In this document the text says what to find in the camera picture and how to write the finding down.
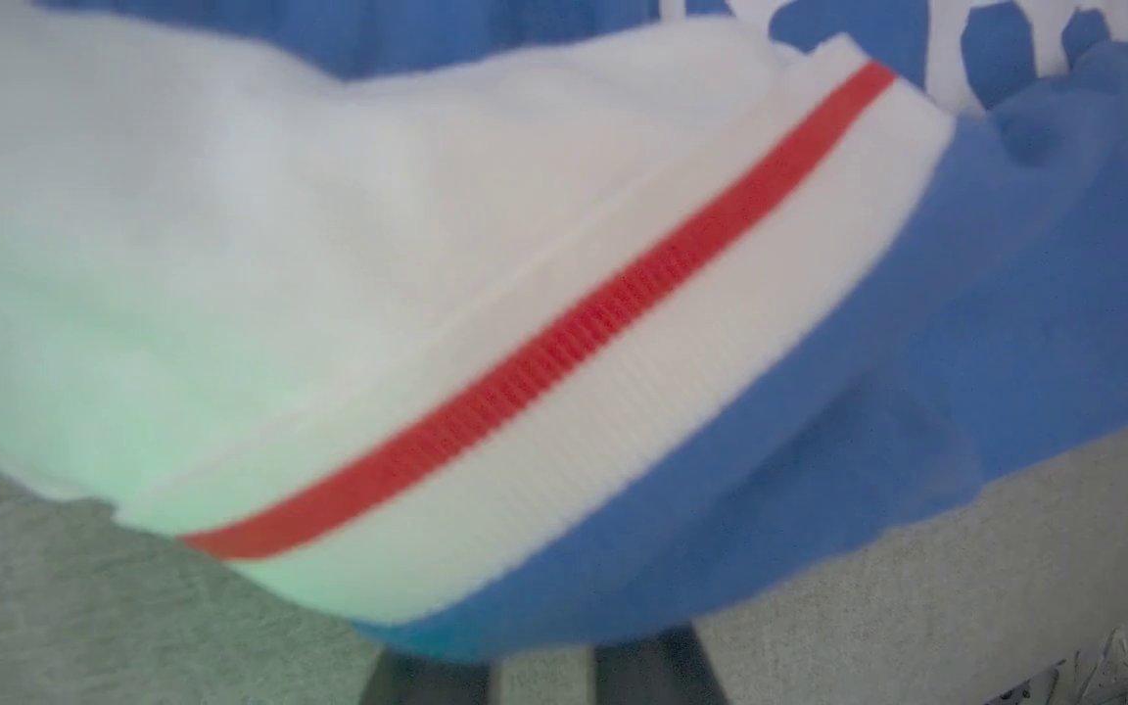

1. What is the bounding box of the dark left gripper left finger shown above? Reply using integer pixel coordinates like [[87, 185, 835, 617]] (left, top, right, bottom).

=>
[[358, 646, 494, 705]]

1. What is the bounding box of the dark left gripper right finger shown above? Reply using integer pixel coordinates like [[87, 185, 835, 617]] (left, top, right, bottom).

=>
[[591, 625, 731, 705]]

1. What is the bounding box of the blue white red-striped garment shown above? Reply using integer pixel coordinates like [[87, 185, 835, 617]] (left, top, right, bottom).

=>
[[0, 0, 1128, 663]]

